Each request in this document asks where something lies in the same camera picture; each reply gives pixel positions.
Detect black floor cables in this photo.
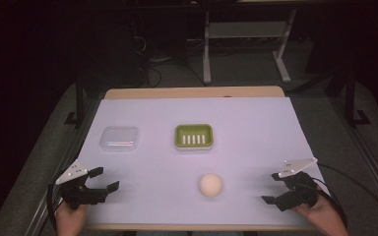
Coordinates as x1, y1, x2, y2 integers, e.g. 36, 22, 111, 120
132, 33, 208, 89

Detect person's left hand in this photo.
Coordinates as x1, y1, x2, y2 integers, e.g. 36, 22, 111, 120
55, 201, 89, 236

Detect aluminium frame rail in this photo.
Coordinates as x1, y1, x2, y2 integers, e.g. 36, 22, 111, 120
24, 97, 101, 236
328, 94, 378, 227

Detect black metal stand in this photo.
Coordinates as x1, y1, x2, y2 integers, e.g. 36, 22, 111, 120
333, 67, 372, 128
63, 73, 87, 130

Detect round cream soap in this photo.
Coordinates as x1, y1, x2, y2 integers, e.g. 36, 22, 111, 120
199, 172, 223, 198

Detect clear plastic lid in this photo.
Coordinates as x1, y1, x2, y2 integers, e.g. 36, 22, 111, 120
98, 125, 140, 152

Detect white metal desk frame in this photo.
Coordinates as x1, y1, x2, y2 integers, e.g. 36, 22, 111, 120
202, 9, 298, 85

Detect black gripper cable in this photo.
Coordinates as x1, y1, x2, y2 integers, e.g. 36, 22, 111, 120
46, 170, 63, 232
303, 162, 378, 229

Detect green soap dish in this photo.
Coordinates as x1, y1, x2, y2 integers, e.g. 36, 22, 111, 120
173, 123, 215, 151

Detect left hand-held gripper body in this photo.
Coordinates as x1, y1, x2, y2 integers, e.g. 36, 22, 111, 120
55, 158, 109, 211

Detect person's right hand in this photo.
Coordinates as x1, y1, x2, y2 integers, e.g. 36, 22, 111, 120
292, 195, 351, 236

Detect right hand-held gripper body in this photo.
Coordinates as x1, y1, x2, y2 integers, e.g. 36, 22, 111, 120
274, 156, 319, 212

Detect white table mat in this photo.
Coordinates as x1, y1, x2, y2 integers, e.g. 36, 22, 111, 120
77, 96, 330, 228

